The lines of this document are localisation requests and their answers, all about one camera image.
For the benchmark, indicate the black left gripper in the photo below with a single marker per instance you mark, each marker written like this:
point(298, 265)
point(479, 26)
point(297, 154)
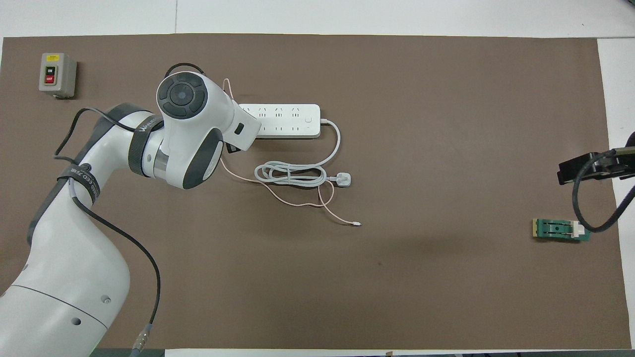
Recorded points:
point(232, 148)

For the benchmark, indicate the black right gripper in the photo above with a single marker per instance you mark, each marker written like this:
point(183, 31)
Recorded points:
point(603, 168)

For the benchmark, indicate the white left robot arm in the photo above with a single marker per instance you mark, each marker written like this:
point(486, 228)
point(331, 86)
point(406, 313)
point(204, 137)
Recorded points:
point(64, 258)

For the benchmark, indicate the white power strip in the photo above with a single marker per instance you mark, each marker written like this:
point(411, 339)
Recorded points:
point(292, 121)

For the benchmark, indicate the brown table mat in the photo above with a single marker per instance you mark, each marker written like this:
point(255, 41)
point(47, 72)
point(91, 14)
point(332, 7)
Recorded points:
point(347, 297)

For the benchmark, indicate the green knife switch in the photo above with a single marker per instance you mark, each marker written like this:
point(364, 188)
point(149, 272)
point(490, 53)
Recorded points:
point(555, 229)

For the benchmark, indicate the grey on-off switch box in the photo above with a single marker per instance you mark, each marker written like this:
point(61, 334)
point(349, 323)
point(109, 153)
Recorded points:
point(57, 74)

